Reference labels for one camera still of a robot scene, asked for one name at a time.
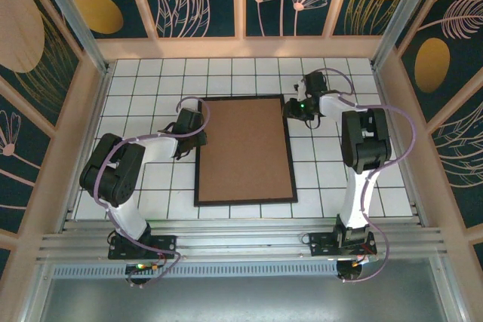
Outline small circuit board with wires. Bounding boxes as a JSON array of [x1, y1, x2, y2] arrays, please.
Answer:
[[349, 255, 378, 267]]

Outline aluminium mounting rail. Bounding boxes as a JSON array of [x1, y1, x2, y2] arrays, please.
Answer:
[[35, 218, 450, 262]]

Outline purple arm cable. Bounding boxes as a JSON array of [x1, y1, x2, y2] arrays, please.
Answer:
[[312, 67, 417, 284], [92, 95, 211, 290]]

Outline small circuit board with LED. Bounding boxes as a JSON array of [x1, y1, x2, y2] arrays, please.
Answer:
[[125, 262, 162, 274]]

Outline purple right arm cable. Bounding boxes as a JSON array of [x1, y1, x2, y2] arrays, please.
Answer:
[[312, 67, 417, 284]]

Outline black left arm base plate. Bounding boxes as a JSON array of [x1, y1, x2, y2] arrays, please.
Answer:
[[108, 234, 178, 261]]

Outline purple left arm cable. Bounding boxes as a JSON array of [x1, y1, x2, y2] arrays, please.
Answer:
[[92, 95, 211, 290]]

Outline brown frame backing board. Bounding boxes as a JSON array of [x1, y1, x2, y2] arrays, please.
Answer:
[[198, 97, 295, 203]]

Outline black picture frame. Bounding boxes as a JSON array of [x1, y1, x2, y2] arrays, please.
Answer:
[[193, 94, 299, 208]]

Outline aluminium table side rail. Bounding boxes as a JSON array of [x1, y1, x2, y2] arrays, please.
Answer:
[[372, 67, 430, 227], [58, 65, 114, 233]]

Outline aluminium corner post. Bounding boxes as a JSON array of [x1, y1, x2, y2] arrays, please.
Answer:
[[29, 0, 111, 75], [371, 0, 445, 71]]

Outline grey slotted cable duct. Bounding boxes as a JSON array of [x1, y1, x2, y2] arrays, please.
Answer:
[[51, 263, 340, 280]]

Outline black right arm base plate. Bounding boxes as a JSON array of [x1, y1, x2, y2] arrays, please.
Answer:
[[309, 232, 377, 259]]

